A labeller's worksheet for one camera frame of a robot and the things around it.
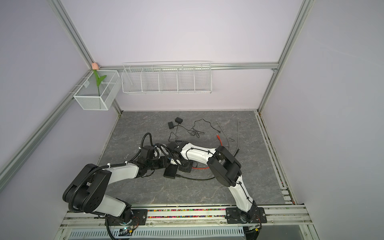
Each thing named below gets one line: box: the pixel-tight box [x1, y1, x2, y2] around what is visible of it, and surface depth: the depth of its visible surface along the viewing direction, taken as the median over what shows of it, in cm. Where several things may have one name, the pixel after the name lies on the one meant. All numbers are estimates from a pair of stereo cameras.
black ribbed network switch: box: [163, 163, 179, 179], surface depth 88 cm
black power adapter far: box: [175, 117, 183, 125], surface depth 117 cm
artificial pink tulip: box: [91, 62, 107, 97], surface depth 92 cm
